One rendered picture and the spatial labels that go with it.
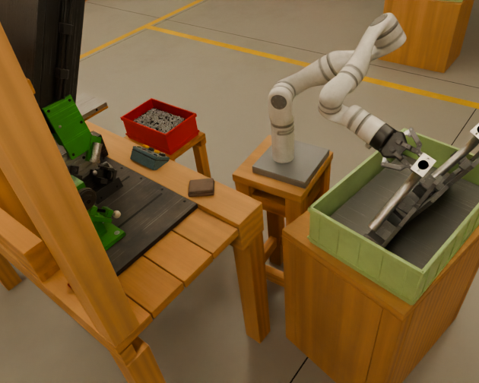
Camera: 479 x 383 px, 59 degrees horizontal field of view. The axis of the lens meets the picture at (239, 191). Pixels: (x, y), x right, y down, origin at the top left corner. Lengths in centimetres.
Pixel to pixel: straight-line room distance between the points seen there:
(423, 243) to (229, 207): 68
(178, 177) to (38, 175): 92
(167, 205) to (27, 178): 81
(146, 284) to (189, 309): 100
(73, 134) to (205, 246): 65
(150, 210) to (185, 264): 29
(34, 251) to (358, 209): 108
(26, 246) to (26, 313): 166
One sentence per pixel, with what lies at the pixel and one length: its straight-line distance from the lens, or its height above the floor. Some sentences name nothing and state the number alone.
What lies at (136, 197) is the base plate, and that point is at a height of 90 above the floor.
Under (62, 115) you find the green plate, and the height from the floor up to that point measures 122.
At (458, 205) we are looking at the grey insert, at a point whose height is 85.
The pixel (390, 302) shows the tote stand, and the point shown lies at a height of 79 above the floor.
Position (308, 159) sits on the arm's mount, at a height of 88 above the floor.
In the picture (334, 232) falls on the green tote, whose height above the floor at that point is 91.
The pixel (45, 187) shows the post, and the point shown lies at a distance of 92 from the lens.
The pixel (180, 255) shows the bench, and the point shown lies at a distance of 146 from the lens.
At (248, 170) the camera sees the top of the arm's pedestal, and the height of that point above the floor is 85.
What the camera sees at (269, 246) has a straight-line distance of 229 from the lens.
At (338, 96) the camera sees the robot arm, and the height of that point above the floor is 135.
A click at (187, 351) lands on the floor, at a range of 228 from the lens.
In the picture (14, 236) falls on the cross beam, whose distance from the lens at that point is 114.
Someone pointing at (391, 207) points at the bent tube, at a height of 105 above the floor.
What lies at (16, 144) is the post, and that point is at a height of 157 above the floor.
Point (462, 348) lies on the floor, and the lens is 238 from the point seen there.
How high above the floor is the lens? 197
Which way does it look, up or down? 41 degrees down
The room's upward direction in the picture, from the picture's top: 7 degrees counter-clockwise
